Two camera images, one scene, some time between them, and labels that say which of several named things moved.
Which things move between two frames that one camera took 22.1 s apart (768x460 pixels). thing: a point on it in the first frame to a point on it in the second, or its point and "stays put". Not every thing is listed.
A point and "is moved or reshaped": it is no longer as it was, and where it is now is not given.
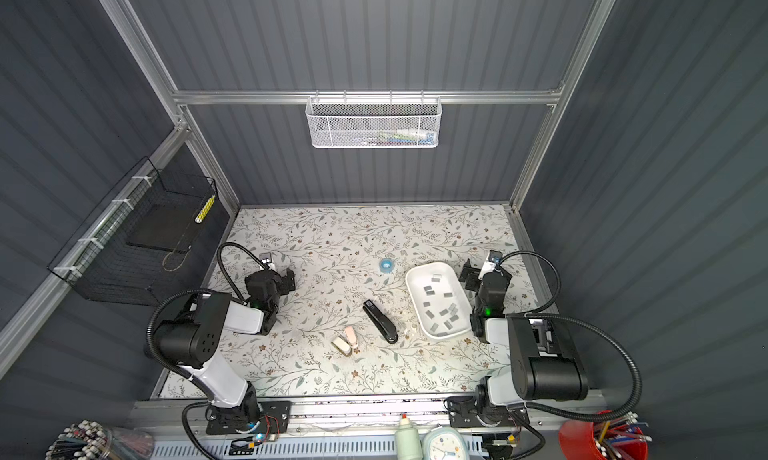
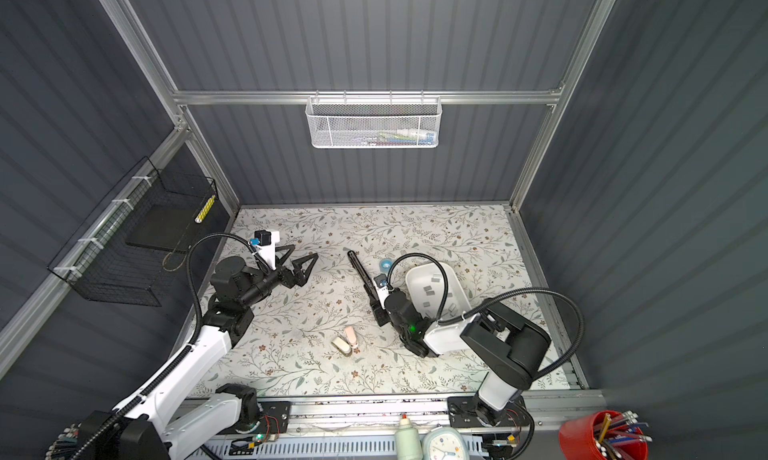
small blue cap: x=386 y=265 stays put
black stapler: x=381 y=322 is moved or reshaped
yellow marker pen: x=203 y=211 stays put
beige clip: x=351 y=336 stays put
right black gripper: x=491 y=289 to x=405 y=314
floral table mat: x=376 y=308 stays put
